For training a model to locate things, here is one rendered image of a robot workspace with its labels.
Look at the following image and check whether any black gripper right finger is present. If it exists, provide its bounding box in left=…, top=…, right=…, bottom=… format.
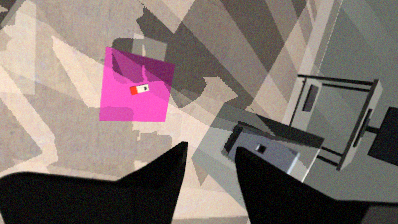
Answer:
left=235, top=147, right=398, bottom=224

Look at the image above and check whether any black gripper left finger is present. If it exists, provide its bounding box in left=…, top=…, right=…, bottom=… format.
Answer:
left=0, top=141, right=188, bottom=224

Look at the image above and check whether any magenta square zone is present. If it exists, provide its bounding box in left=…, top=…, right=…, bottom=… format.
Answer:
left=99, top=47, right=175, bottom=122

